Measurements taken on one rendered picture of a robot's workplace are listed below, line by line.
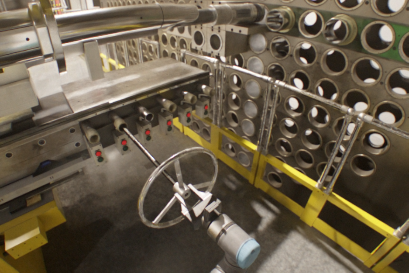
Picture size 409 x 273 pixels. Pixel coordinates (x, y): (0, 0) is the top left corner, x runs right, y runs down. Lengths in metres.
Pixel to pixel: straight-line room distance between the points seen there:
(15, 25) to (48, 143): 0.70
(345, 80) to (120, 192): 2.24
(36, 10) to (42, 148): 0.77
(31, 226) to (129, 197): 0.92
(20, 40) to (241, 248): 1.06
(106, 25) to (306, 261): 1.87
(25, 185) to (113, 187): 0.91
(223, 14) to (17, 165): 1.80
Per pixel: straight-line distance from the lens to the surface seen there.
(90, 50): 1.38
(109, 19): 1.10
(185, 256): 1.68
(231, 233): 0.73
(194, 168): 2.18
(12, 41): 1.02
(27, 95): 1.27
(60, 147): 1.47
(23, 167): 1.52
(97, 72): 1.42
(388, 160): 2.35
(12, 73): 1.31
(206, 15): 1.85
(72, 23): 1.06
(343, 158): 1.47
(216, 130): 2.09
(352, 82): 2.15
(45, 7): 0.94
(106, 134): 1.47
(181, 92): 1.56
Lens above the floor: 1.54
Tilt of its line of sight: 32 degrees down
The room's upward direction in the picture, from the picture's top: straight up
